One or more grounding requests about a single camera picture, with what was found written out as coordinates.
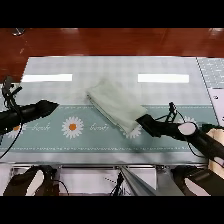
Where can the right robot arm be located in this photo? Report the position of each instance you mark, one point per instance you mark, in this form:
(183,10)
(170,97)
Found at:
(200,136)

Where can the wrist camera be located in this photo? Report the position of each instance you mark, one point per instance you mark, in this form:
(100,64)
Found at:
(8,88)
(171,110)

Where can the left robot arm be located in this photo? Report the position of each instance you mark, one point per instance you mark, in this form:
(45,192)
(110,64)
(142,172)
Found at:
(16,116)

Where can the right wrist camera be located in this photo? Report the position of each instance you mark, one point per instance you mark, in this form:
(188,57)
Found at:
(171,110)

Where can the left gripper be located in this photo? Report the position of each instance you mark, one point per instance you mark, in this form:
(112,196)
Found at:
(45,108)

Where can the pale green shirt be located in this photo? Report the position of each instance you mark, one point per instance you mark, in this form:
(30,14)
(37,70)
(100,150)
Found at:
(115,105)

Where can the silver frame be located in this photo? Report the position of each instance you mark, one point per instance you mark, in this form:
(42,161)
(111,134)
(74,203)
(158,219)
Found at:
(143,181)

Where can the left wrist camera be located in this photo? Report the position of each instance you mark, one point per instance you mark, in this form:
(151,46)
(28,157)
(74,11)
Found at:
(8,88)

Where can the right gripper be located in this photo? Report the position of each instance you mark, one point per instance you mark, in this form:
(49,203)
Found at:
(150,126)

